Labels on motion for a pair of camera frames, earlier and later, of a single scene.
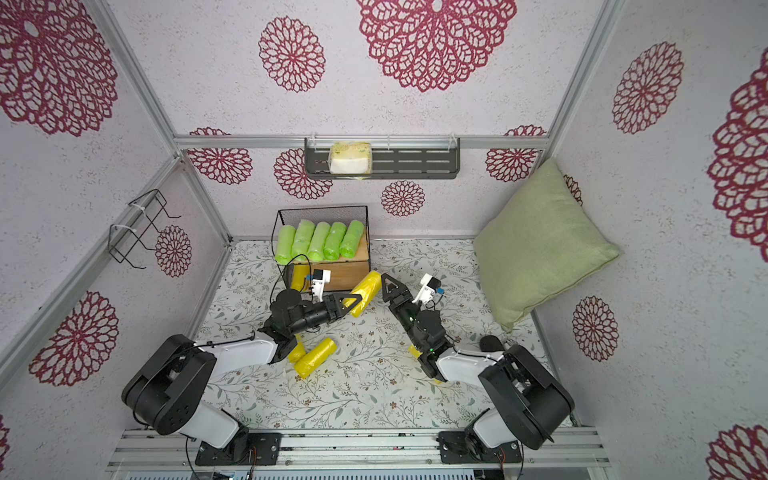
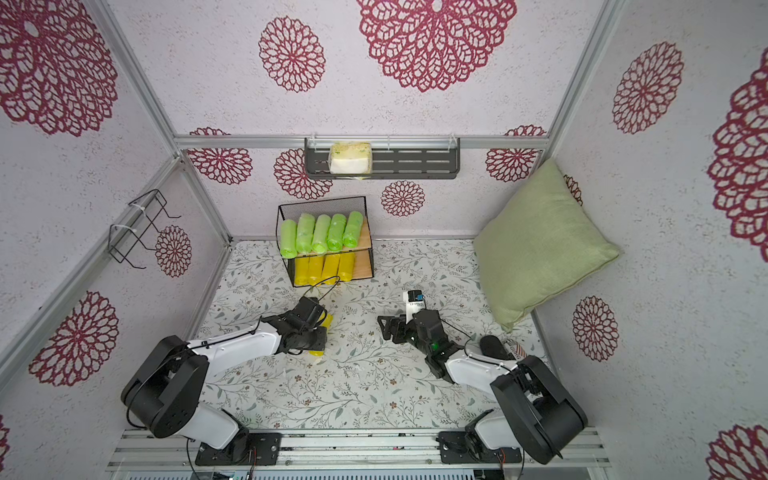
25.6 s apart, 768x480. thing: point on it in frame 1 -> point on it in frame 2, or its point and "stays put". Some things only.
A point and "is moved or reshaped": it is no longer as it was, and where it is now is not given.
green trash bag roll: [284, 242] is moved or reshaped
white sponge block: [350, 158] stays put
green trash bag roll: [352, 239] is moved or reshaped
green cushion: [540, 244] stays put
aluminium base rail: [151, 449] stays put
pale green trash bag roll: [318, 246] is moved or reshaped
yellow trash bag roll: [369, 289] -> [315, 271]
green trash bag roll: [334, 241] is moved or reshaped
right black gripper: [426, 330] -> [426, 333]
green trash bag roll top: [302, 237] is moved or reshaped
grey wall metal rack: [436, 158] stays put
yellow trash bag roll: [414, 351] -> [329, 270]
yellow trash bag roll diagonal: [315, 358] -> [345, 268]
